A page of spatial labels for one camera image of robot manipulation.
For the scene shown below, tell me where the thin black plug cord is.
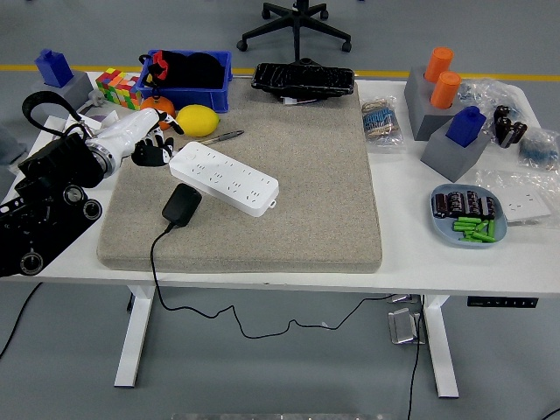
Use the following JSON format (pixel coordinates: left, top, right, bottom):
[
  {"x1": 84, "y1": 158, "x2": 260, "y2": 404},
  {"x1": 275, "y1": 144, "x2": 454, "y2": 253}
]
[{"x1": 150, "y1": 221, "x2": 397, "y2": 340}]

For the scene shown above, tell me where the grey block base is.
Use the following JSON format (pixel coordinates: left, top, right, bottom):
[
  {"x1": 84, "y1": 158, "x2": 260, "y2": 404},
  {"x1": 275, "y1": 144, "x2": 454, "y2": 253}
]
[
  {"x1": 420, "y1": 117, "x2": 492, "y2": 184},
  {"x1": 31, "y1": 69, "x2": 95, "y2": 111}
]

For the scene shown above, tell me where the grey base with two holes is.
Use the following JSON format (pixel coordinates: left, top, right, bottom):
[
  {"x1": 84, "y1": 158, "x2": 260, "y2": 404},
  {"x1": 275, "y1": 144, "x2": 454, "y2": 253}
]
[{"x1": 402, "y1": 65, "x2": 465, "y2": 142}]

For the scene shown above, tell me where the yellow lemon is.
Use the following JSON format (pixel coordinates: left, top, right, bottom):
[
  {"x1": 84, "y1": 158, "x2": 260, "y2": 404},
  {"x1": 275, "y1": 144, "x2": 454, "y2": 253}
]
[{"x1": 175, "y1": 104, "x2": 221, "y2": 137}]

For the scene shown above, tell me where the white wall socket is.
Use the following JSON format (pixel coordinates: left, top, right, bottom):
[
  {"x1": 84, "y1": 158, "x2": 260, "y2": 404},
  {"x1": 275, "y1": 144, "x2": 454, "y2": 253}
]
[{"x1": 502, "y1": 188, "x2": 552, "y2": 224}]

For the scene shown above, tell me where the black plug adapter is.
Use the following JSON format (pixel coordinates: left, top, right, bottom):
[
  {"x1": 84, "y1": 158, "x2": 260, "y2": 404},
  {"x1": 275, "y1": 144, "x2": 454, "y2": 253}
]
[{"x1": 161, "y1": 183, "x2": 203, "y2": 228}]

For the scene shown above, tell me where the orange tangerine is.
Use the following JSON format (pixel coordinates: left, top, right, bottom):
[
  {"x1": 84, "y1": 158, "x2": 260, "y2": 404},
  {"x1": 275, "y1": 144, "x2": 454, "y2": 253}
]
[{"x1": 140, "y1": 96, "x2": 176, "y2": 130}]

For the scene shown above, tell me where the black floor cable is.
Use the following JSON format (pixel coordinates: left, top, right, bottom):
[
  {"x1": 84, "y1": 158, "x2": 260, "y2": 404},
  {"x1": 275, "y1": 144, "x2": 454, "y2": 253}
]
[
  {"x1": 406, "y1": 295, "x2": 428, "y2": 420},
  {"x1": 0, "y1": 282, "x2": 45, "y2": 360}
]

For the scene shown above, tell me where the small white box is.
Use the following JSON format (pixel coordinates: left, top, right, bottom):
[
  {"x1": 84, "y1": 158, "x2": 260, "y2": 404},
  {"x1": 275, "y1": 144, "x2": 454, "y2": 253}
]
[{"x1": 65, "y1": 111, "x2": 104, "y2": 132}]

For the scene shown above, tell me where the clear bag of resistors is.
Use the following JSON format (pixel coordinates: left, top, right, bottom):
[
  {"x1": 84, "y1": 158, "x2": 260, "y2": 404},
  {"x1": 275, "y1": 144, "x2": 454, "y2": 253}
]
[{"x1": 359, "y1": 96, "x2": 406, "y2": 153}]

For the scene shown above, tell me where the white table leg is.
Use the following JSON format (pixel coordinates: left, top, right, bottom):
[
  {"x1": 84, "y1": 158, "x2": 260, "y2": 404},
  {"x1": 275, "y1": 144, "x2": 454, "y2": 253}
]
[
  {"x1": 422, "y1": 295, "x2": 460, "y2": 399},
  {"x1": 114, "y1": 283, "x2": 157, "y2": 389}
]

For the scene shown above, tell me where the multicoloured puzzle cube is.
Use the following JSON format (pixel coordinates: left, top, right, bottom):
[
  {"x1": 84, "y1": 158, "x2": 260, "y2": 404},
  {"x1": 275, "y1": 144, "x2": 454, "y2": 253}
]
[{"x1": 94, "y1": 66, "x2": 144, "y2": 110}]

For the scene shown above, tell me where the black cloth with red trim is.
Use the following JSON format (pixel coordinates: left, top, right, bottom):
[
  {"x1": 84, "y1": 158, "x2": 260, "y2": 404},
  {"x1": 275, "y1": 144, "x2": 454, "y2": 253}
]
[{"x1": 138, "y1": 50, "x2": 227, "y2": 100}]

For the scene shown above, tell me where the clear bag around socket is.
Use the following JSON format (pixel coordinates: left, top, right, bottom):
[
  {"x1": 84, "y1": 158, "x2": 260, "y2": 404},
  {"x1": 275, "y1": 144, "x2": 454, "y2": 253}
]
[{"x1": 474, "y1": 168, "x2": 560, "y2": 228}]

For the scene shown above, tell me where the black glossy tray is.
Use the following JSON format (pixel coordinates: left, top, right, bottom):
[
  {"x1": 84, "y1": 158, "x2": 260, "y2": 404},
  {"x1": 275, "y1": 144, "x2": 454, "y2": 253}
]
[{"x1": 250, "y1": 62, "x2": 356, "y2": 102}]

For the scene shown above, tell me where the blue plastic bin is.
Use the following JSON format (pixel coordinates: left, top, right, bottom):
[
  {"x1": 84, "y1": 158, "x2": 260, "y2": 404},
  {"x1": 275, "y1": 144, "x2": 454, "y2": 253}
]
[{"x1": 134, "y1": 49, "x2": 235, "y2": 114}]

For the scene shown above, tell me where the blue-grey plate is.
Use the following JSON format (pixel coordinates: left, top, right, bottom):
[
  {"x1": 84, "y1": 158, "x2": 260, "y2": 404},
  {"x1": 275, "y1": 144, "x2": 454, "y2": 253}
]
[{"x1": 429, "y1": 183, "x2": 508, "y2": 249}]

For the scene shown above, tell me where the orange cylinder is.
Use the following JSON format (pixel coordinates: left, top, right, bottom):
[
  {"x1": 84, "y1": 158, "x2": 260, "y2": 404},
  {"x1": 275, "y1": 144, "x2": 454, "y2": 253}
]
[
  {"x1": 430, "y1": 70, "x2": 462, "y2": 110},
  {"x1": 423, "y1": 46, "x2": 455, "y2": 84}
]

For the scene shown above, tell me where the black office chair base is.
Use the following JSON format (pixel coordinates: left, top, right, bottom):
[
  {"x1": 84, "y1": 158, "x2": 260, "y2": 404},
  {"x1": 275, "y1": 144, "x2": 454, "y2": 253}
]
[{"x1": 236, "y1": 0, "x2": 354, "y2": 62}]

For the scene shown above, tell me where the blue block with neck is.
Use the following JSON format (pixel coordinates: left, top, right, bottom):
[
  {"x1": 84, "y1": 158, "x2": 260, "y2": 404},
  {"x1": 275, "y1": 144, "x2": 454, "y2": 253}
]
[
  {"x1": 34, "y1": 48, "x2": 74, "y2": 88},
  {"x1": 444, "y1": 105, "x2": 487, "y2": 148}
]

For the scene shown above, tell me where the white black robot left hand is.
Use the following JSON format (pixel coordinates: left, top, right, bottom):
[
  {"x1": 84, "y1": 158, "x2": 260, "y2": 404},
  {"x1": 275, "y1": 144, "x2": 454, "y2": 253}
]
[{"x1": 96, "y1": 108, "x2": 186, "y2": 168}]

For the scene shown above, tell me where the dark pen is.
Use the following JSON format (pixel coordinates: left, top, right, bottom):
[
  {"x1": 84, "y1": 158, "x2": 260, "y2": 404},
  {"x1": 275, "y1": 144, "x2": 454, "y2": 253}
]
[{"x1": 199, "y1": 129, "x2": 245, "y2": 145}]

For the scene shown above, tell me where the black table control panel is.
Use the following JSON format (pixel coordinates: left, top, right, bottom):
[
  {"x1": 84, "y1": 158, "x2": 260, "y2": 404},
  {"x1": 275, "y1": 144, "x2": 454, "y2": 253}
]
[{"x1": 465, "y1": 296, "x2": 539, "y2": 309}]

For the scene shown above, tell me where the clear bag of blue parts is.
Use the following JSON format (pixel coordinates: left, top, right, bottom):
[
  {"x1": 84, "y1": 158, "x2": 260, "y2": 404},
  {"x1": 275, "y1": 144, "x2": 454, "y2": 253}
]
[{"x1": 518, "y1": 129, "x2": 560, "y2": 171}]

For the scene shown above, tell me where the crumpled clear plastic bag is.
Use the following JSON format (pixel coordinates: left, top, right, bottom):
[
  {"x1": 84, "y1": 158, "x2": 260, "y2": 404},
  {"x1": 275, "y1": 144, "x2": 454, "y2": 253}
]
[{"x1": 457, "y1": 78, "x2": 526, "y2": 128}]

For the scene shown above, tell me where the grey-brown mat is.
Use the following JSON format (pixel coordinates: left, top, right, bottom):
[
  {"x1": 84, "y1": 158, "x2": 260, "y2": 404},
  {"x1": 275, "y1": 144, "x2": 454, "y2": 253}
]
[{"x1": 95, "y1": 78, "x2": 384, "y2": 275}]

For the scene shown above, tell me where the white power strip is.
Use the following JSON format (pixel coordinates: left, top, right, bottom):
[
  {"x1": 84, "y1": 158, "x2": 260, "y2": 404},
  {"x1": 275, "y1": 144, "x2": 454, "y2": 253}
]
[{"x1": 168, "y1": 140, "x2": 280, "y2": 218}]

